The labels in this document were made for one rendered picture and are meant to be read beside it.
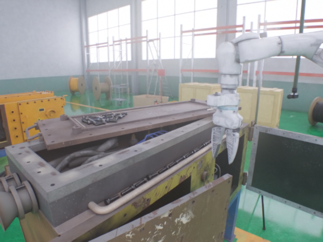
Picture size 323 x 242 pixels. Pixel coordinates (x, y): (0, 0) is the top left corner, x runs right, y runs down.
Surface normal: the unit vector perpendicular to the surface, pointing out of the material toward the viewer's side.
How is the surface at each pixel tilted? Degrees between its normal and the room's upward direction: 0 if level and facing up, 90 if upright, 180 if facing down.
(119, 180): 90
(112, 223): 90
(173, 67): 90
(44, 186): 0
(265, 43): 81
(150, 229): 90
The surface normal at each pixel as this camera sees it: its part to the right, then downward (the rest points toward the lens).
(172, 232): 0.61, 0.20
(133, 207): 0.77, 0.16
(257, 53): 0.03, 0.12
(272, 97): -0.62, 0.20
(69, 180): 0.00, -0.97
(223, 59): -0.80, 0.29
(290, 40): -0.12, -0.11
